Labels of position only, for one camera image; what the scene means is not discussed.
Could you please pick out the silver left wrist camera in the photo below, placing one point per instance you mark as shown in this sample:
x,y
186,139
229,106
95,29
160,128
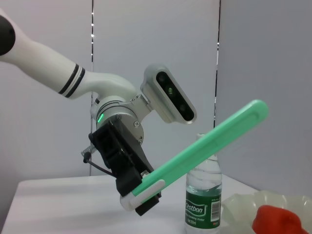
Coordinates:
x,y
170,97

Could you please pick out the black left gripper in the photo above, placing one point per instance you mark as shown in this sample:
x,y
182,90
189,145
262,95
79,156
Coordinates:
x,y
109,148

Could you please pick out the clear green-label water bottle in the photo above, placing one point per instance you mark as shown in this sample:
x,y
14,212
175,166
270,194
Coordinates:
x,y
202,209

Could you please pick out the green wavy glass fruit plate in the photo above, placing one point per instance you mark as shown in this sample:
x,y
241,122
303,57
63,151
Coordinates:
x,y
239,207

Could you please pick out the red tomato-like ball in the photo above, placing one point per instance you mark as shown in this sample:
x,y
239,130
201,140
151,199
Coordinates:
x,y
278,219

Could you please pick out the green utility knife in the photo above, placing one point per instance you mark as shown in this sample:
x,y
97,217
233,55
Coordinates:
x,y
207,143

